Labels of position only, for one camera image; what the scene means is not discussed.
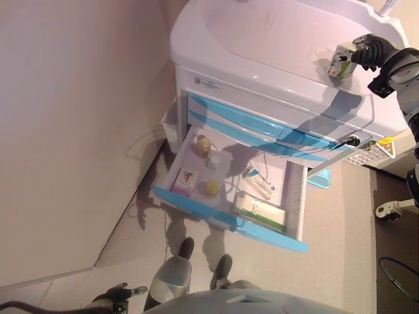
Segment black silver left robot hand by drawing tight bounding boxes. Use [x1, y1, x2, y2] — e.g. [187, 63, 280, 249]
[92, 283, 149, 304]

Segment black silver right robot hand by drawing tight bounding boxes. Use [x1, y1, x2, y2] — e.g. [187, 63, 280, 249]
[352, 32, 399, 72]

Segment small white medicine box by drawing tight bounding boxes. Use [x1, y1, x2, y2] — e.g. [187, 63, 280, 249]
[326, 42, 357, 79]

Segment white drawer with blue front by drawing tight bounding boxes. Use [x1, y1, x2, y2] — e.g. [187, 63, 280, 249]
[152, 126, 310, 253]

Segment pink white medicine box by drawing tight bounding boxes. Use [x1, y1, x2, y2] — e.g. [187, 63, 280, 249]
[172, 167, 200, 197]

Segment yellow medicine jar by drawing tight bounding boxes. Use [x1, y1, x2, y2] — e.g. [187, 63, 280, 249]
[198, 179, 221, 199]
[195, 134, 212, 158]

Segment white green medicine box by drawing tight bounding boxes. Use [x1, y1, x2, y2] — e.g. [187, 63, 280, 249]
[232, 192, 287, 230]

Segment silver left robot leg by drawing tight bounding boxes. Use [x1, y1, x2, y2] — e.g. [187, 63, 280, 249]
[143, 237, 196, 311]

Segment yellow plastic item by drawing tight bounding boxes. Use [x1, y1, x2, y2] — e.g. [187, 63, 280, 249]
[376, 135, 402, 148]

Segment metal cart keys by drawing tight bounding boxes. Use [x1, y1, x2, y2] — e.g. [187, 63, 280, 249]
[338, 135, 361, 151]

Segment white perforated basket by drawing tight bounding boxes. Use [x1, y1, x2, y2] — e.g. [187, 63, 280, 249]
[343, 139, 397, 166]

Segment white blue medical cart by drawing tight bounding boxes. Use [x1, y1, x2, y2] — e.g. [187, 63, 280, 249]
[159, 0, 409, 174]

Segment light blue plastic bin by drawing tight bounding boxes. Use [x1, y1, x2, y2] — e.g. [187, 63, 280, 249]
[307, 168, 333, 190]

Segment grey robot torso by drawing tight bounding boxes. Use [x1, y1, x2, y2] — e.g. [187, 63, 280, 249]
[153, 287, 357, 314]

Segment black round hoop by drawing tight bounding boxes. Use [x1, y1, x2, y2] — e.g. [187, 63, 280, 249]
[378, 256, 419, 307]

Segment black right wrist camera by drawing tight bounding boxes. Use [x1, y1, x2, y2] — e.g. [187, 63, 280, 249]
[367, 67, 397, 99]

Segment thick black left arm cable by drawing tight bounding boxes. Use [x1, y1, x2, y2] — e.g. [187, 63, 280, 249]
[0, 300, 96, 311]

